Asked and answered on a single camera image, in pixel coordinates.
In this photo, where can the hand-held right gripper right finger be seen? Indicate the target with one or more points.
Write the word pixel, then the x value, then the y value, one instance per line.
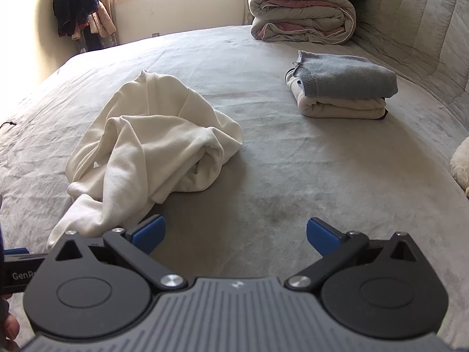
pixel 322 236

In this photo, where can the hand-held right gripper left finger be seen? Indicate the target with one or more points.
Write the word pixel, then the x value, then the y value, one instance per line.
pixel 148 236

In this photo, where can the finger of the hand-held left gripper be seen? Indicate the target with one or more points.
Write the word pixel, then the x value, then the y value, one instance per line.
pixel 16 251

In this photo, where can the white printed sweatshirt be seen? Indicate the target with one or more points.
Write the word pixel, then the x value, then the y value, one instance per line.
pixel 146 143

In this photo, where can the pink hanging clothes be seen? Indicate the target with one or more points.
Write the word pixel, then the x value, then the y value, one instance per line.
pixel 99 22

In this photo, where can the person's left hand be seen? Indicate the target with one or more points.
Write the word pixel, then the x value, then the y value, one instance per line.
pixel 11 328

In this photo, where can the grey bed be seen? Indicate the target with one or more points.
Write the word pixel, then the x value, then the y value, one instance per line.
pixel 274 176

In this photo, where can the folded beige garment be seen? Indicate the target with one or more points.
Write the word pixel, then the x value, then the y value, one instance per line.
pixel 340 108

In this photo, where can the white plush toy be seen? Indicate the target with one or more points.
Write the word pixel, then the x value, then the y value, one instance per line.
pixel 461 168

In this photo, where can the folded grey sweater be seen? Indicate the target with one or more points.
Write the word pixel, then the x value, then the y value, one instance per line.
pixel 348 77

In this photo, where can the folded grey pink comforter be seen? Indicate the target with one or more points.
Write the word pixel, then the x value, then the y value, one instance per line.
pixel 304 14

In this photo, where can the quilted grey headboard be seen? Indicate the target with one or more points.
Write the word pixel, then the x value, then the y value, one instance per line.
pixel 414 25

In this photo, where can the dark hanging jacket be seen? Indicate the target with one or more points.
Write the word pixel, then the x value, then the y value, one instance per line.
pixel 75 0

